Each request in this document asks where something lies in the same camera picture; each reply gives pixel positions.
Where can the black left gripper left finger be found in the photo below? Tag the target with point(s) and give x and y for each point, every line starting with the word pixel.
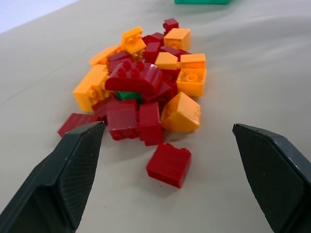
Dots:
pixel 60 174

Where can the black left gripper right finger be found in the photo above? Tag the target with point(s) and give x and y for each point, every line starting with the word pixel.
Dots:
pixel 269 174

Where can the green rectangular bar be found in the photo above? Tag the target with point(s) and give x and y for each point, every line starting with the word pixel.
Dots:
pixel 202 1

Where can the red sloped toy brick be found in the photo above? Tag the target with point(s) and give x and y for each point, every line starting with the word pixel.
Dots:
pixel 75 122

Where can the red square building block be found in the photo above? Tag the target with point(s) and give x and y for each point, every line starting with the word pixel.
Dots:
pixel 158 93
pixel 116 58
pixel 170 50
pixel 150 37
pixel 169 165
pixel 150 123
pixel 152 52
pixel 121 120

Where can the green brick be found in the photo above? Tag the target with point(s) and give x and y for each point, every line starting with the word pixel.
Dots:
pixel 127 95

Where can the dark red curved toy brick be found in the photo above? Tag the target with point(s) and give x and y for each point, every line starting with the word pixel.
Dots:
pixel 136 77

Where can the dark red plastic toy brick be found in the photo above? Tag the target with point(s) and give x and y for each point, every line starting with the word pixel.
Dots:
pixel 170 25

